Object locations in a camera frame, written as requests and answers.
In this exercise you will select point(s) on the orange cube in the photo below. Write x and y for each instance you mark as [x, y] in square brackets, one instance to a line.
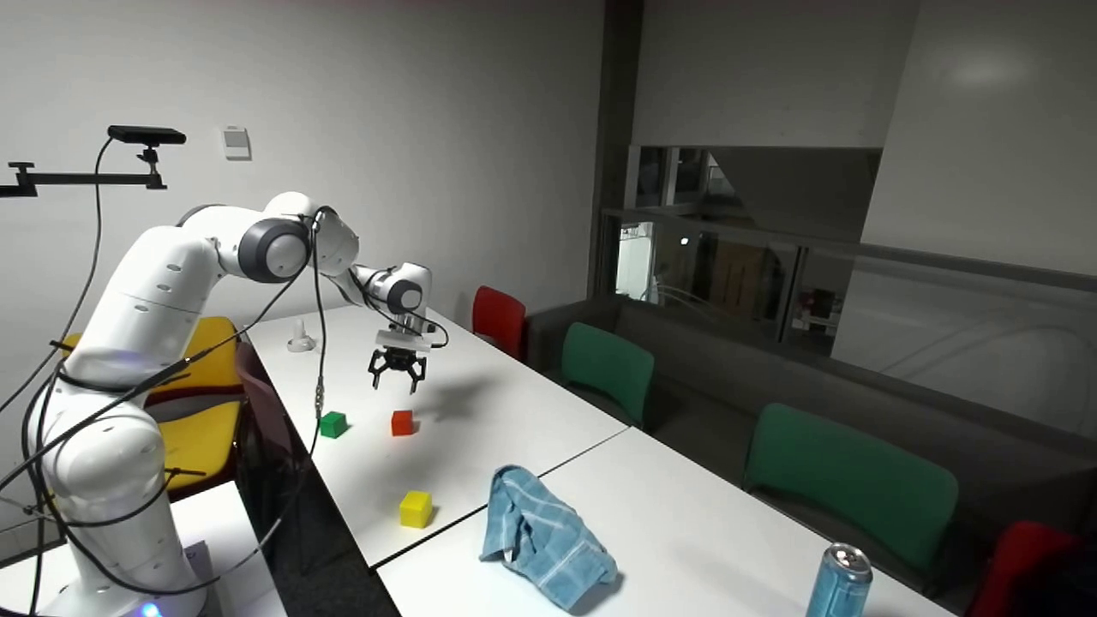
[402, 423]

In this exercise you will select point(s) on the grey sofa bench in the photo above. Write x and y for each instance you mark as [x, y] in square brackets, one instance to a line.
[706, 364]

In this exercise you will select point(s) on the black stereo camera bar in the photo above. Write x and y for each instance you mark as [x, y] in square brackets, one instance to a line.
[145, 135]

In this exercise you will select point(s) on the white robot stand table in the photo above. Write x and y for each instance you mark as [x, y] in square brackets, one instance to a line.
[227, 549]

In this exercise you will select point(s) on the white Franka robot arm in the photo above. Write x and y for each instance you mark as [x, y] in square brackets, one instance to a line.
[149, 295]

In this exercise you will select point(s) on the small clear table object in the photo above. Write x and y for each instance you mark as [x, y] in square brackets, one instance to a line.
[300, 340]

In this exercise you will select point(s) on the dark maroon cloth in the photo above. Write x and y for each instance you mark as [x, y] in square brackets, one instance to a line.
[268, 432]

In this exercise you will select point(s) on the green cube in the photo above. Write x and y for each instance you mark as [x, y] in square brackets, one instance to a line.
[333, 426]

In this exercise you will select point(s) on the green chair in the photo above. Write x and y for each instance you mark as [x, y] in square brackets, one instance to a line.
[604, 364]
[850, 481]

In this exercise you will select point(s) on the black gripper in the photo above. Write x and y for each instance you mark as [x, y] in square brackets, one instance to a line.
[398, 353]

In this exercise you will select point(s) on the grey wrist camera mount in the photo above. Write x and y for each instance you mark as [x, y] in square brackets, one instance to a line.
[419, 331]

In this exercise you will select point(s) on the white wall switch box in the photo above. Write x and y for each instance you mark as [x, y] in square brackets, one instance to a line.
[238, 140]

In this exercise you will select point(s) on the yellow chair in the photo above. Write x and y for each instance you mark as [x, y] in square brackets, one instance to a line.
[208, 432]

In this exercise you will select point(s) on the blue striped towel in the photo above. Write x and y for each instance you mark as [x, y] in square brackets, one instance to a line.
[550, 541]

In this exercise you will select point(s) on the dark interior window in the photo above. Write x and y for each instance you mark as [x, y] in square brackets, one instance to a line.
[742, 250]

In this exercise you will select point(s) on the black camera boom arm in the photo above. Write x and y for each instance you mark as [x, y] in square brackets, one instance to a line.
[80, 180]

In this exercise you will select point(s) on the red chair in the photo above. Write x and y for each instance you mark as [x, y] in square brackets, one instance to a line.
[1029, 570]
[497, 317]

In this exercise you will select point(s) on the yellow cube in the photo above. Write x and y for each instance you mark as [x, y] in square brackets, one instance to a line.
[416, 507]

